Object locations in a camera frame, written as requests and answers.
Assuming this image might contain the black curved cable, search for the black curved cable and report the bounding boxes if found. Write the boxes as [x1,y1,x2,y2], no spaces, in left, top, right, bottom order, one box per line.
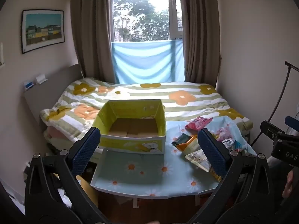
[250,61,299,147]

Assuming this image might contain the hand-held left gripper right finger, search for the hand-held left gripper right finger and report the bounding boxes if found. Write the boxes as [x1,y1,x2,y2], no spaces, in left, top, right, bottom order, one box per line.
[187,128,273,224]

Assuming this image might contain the white and blue snack packet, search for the white and blue snack packet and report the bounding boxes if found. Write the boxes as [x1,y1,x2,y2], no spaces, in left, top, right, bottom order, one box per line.
[221,139,244,155]

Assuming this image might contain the orange-yellow snack packet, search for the orange-yellow snack packet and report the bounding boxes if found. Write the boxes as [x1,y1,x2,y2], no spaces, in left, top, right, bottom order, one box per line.
[176,136,198,151]

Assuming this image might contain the daisy print blue tablecloth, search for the daisy print blue tablecloth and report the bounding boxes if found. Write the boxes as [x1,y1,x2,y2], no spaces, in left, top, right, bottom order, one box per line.
[90,115,257,197]

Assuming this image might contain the framed landscape picture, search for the framed landscape picture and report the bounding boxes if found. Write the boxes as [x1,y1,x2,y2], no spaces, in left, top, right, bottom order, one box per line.
[21,9,65,55]

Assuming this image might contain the white and yellow snack packet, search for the white and yellow snack packet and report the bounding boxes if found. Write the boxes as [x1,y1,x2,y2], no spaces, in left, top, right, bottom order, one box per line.
[184,149,211,172]

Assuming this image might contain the pink and white snack bag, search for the pink and white snack bag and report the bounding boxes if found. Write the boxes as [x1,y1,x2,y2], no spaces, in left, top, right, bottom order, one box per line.
[214,127,231,142]

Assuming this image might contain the person's right hand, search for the person's right hand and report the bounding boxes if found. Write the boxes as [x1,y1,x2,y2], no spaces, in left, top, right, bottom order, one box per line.
[281,168,295,199]

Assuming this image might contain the green snack packet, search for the green snack packet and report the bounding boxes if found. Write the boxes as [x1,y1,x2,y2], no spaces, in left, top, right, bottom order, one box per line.
[171,133,192,146]

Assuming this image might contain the yellow-green cardboard box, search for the yellow-green cardboard box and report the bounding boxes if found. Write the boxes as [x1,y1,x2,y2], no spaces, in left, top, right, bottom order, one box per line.
[92,99,167,155]

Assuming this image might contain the pink snack box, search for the pink snack box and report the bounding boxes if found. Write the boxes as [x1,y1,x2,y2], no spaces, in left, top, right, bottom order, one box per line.
[185,116,213,131]

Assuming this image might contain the brown curtain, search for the brown curtain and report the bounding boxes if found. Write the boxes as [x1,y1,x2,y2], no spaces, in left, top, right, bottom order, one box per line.
[179,0,221,88]
[70,0,116,83]

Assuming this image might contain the grey bed headboard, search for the grey bed headboard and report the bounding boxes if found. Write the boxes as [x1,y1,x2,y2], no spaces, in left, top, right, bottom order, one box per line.
[23,64,84,131]

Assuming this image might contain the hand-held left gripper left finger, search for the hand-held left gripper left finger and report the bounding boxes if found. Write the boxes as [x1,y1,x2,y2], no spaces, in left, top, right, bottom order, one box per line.
[24,127,107,224]

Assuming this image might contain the blue cloth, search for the blue cloth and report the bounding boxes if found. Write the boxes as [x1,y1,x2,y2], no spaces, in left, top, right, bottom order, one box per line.
[111,39,185,84]

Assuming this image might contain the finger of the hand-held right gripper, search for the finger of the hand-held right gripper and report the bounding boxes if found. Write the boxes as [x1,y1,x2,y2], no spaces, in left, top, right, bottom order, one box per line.
[260,120,285,143]
[284,115,299,130]

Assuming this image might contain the striped floral blanket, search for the striped floral blanket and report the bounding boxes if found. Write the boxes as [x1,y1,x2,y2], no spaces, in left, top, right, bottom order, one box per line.
[39,77,254,143]

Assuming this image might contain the window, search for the window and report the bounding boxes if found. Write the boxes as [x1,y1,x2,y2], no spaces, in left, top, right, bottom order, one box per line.
[112,0,184,43]

